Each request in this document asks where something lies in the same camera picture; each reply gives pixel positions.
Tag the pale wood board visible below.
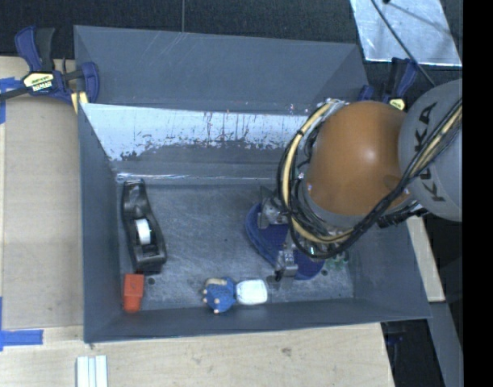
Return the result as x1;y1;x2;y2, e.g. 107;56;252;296
2;98;86;331

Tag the orange-red block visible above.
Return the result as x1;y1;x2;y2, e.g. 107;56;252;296
122;273;146;314

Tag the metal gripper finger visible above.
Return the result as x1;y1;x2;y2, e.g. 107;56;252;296
257;185;289;231
265;248;299;292

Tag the grey metal bin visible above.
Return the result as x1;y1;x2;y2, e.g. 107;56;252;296
72;24;433;344

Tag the blue plastic dish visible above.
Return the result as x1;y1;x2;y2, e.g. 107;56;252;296
244;201;326;281

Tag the white rounded object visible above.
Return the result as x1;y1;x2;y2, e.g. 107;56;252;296
234;278;269;306

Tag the black tape dispenser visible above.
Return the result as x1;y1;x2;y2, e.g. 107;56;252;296
119;178;169;276

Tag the blue toy with tan knobs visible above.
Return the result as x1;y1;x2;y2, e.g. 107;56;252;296
198;276;239;315

